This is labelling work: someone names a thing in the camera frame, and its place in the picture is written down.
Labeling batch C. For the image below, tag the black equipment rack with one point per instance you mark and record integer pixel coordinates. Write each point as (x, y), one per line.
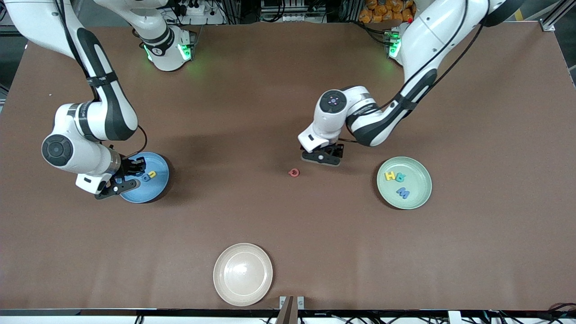
(292, 11)

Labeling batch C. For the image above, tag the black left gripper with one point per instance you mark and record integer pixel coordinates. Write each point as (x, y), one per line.
(337, 151)

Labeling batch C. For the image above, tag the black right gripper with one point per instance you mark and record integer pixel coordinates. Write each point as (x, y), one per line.
(129, 167)

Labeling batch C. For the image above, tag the metal camera post bracket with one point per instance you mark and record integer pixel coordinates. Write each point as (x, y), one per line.
(288, 310)

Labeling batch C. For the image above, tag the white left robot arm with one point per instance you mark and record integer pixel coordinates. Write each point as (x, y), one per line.
(427, 40)

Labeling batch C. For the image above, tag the beige plate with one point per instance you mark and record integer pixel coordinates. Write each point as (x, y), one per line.
(243, 274)

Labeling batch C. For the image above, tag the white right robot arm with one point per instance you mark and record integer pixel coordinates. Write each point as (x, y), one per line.
(99, 121)

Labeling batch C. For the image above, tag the blue plate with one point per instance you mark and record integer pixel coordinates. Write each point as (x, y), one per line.
(157, 189)

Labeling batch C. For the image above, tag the teal capital letter R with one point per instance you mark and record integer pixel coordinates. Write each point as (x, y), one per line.
(403, 178)

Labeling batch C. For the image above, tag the aluminium frame profile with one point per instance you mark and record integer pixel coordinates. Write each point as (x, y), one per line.
(551, 22)

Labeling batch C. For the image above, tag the pile of orange items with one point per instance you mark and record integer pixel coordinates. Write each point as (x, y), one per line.
(380, 11)

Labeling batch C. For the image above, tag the white power strip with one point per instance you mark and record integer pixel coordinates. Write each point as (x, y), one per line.
(204, 19)

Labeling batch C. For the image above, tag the red capital letter Q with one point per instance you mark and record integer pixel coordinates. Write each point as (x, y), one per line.
(290, 172)

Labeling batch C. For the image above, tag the blue capital letter W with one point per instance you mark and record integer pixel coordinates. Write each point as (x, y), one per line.
(402, 193)

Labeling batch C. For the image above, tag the yellow capital letter H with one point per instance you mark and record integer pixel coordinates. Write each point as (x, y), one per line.
(389, 175)

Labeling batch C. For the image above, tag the pale green plate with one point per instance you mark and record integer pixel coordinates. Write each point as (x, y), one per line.
(418, 200)

